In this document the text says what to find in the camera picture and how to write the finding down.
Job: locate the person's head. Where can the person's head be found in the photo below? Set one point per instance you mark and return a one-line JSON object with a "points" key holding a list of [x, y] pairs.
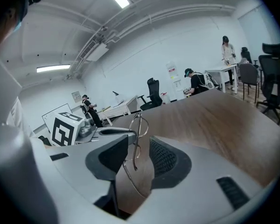
{"points": [[4, 17]]}

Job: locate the white ceiling air conditioner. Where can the white ceiling air conditioner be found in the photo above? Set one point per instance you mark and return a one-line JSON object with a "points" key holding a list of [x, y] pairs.
{"points": [[93, 50]]}

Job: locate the black mesh office chair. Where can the black mesh office chair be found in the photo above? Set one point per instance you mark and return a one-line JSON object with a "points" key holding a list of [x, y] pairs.
{"points": [[154, 94]]}

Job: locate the person's white top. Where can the person's white top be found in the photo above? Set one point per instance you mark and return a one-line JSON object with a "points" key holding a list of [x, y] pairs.
{"points": [[4, 85]]}

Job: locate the wall notice sheet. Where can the wall notice sheet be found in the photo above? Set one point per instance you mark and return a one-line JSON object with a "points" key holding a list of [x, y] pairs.
{"points": [[76, 97]]}

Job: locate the black headrest office chair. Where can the black headrest office chair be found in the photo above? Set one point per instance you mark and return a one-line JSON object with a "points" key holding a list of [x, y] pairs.
{"points": [[274, 78]]}

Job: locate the white water dispenser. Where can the white water dispenser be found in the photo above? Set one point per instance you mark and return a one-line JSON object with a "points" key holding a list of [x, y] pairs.
{"points": [[173, 76]]}

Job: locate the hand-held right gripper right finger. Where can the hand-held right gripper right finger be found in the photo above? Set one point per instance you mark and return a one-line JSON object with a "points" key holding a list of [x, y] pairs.
{"points": [[165, 162]]}

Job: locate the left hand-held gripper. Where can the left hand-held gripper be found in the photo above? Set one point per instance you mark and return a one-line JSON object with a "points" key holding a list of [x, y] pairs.
{"points": [[63, 132]]}

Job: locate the grey fabric chair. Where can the grey fabric chair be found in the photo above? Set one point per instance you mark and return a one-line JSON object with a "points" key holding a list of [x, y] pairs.
{"points": [[248, 74]]}

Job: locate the white desk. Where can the white desk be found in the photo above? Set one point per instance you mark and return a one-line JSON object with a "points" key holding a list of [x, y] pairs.
{"points": [[220, 70], [121, 108]]}

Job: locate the black desk lamp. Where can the black desk lamp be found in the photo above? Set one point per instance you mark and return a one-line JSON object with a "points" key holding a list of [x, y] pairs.
{"points": [[116, 94]]}

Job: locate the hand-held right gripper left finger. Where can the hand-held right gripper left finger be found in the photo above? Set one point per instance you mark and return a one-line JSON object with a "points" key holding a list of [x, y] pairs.
{"points": [[107, 158]]}

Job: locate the whiteboard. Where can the whiteboard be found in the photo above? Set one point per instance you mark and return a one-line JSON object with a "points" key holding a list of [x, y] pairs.
{"points": [[54, 111]]}

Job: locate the thin metal frame glasses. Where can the thin metal frame glasses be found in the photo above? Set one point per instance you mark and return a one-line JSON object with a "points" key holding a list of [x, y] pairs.
{"points": [[136, 134]]}

